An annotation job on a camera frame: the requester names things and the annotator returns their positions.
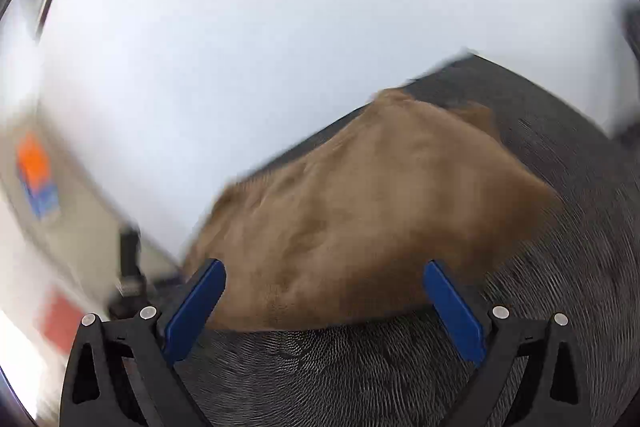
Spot brown fleece garment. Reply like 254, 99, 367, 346
183, 90, 560, 332

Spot red floor mat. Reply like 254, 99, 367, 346
38, 288, 86, 357

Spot beige cabinet door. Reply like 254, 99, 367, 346
0, 106, 177, 303

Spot orange box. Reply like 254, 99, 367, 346
16, 133, 52, 194

